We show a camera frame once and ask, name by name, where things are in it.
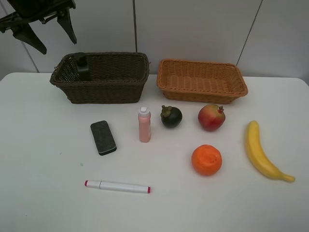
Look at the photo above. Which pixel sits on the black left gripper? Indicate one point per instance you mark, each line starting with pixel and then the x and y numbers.
pixel 27 11

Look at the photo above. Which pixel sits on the dark green bottle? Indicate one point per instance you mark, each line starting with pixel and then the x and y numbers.
pixel 82 66

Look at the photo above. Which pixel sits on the black whiteboard eraser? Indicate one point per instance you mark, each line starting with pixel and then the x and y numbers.
pixel 103 138

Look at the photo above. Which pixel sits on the pink bottle white cap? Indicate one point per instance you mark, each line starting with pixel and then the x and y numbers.
pixel 144 119

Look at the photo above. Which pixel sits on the dark purple mangosteen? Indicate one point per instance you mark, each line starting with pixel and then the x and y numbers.
pixel 170 116

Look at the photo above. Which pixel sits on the white marker pink caps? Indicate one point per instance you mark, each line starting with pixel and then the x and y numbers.
pixel 112 186

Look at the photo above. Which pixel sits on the red pomegranate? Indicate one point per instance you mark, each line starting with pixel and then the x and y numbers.
pixel 211 117

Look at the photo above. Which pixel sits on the orange tangerine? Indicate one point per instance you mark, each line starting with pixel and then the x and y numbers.
pixel 206 160

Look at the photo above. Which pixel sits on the yellow banana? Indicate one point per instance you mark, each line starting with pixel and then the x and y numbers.
pixel 257 156

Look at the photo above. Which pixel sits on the dark brown wicker basket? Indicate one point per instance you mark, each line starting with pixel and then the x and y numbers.
pixel 116 78

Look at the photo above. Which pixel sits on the orange wicker basket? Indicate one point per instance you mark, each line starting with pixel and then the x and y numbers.
pixel 195 81

